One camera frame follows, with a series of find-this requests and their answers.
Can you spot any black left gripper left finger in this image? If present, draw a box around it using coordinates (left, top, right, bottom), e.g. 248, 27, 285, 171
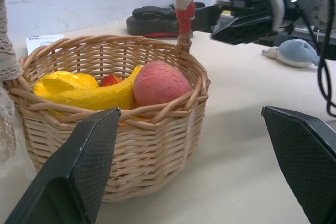
4, 107, 122, 224

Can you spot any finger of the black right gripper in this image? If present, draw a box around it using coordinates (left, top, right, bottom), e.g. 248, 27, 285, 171
211, 16, 276, 45
193, 4, 232, 33

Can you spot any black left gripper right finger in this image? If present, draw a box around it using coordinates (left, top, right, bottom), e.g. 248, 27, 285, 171
261, 105, 336, 224

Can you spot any blue white plush toy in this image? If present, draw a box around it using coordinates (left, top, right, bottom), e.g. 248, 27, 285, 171
261, 38, 321, 69

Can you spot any yellow toy banana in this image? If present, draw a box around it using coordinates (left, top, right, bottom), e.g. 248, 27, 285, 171
34, 65, 144, 119

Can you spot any pink red toy peach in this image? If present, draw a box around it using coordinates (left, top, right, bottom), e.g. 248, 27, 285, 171
133, 60, 194, 109

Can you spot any yellow toy fruit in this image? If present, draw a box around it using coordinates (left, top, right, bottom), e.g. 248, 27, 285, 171
33, 70, 100, 96

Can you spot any small red orange toy fruit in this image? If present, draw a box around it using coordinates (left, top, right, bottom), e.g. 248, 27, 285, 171
99, 74, 123, 88

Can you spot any white printed paper card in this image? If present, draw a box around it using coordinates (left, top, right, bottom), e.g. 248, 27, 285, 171
25, 34, 66, 55

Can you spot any wicker basket with lace handle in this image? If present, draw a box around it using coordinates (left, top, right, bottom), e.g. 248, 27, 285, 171
0, 0, 212, 204

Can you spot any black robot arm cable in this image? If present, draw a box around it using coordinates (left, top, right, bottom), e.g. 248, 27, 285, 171
299, 0, 336, 117

